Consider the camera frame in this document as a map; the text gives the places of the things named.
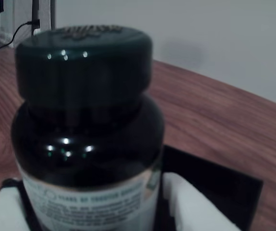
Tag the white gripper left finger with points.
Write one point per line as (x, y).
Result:
(8, 211)

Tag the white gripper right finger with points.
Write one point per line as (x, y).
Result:
(195, 209)

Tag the green pill bottle white label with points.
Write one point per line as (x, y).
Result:
(85, 120)

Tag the shallow black box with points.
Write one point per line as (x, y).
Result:
(212, 183)

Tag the dark upright pole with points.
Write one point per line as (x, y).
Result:
(35, 14)

